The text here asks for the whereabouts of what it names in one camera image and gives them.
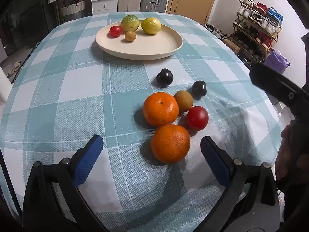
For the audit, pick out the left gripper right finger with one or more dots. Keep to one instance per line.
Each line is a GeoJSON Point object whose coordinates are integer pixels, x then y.
{"type": "Point", "coordinates": [249, 201]}

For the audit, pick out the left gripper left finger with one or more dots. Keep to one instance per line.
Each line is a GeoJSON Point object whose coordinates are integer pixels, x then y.
{"type": "Point", "coordinates": [52, 200]}

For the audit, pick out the dark plum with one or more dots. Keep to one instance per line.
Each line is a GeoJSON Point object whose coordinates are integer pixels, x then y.
{"type": "Point", "coordinates": [164, 78]}
{"type": "Point", "coordinates": [199, 88]}

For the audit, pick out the orange mandarin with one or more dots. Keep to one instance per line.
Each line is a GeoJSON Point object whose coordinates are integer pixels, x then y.
{"type": "Point", "coordinates": [170, 143]}
{"type": "Point", "coordinates": [160, 109]}

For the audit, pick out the red tomato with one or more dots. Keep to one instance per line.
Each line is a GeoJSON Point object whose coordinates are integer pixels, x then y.
{"type": "Point", "coordinates": [115, 31]}
{"type": "Point", "coordinates": [197, 118]}

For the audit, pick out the brown longan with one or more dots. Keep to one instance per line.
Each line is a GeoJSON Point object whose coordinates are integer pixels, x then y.
{"type": "Point", "coordinates": [130, 36]}
{"type": "Point", "coordinates": [184, 100]}

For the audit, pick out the green yellow passion fruit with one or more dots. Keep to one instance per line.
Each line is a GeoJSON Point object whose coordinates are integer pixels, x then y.
{"type": "Point", "coordinates": [130, 23]}

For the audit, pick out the person's right hand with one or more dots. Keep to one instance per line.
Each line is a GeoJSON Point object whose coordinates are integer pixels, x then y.
{"type": "Point", "coordinates": [284, 158]}

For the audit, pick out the purple bag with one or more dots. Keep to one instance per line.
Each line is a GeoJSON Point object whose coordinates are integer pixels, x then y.
{"type": "Point", "coordinates": [276, 61]}

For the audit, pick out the shoe rack with shoes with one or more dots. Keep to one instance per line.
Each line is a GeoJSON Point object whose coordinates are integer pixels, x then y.
{"type": "Point", "coordinates": [256, 29]}

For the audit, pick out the teal checkered tablecloth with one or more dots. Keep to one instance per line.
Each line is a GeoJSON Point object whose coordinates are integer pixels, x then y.
{"type": "Point", "coordinates": [70, 90]}

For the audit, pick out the beige slippers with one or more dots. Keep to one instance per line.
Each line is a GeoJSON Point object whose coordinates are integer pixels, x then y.
{"type": "Point", "coordinates": [16, 68]}

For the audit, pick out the cream round plate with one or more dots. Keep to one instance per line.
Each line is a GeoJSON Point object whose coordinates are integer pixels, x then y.
{"type": "Point", "coordinates": [144, 48]}

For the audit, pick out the woven laundry basket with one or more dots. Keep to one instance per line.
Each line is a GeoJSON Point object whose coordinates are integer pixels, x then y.
{"type": "Point", "coordinates": [75, 10]}

